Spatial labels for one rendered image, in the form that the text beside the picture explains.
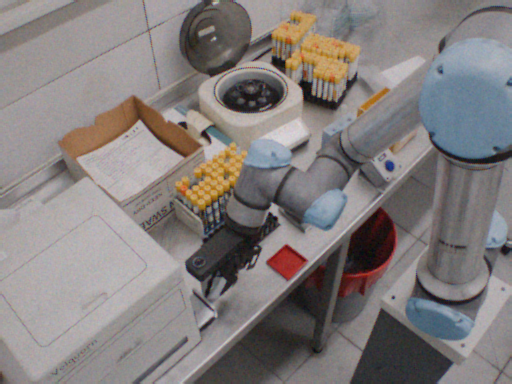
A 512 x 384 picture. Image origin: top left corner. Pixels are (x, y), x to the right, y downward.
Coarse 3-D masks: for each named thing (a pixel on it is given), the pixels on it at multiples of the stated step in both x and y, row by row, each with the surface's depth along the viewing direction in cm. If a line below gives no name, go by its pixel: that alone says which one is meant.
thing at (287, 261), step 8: (280, 248) 113; (288, 248) 114; (272, 256) 112; (280, 256) 113; (288, 256) 113; (296, 256) 113; (272, 264) 111; (280, 264) 111; (288, 264) 111; (296, 264) 111; (304, 264) 111; (280, 272) 109; (288, 272) 110; (296, 272) 110; (288, 280) 109
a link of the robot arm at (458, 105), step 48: (480, 48) 49; (432, 96) 52; (480, 96) 49; (432, 144) 59; (480, 144) 52; (480, 192) 60; (432, 240) 72; (480, 240) 67; (432, 288) 76; (480, 288) 74
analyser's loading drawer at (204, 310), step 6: (192, 288) 101; (192, 294) 102; (198, 294) 100; (192, 300) 101; (198, 300) 101; (204, 300) 99; (192, 306) 101; (198, 306) 101; (204, 306) 101; (210, 306) 99; (198, 312) 100; (204, 312) 100; (210, 312) 100; (198, 318) 99; (204, 318) 99; (198, 324) 98
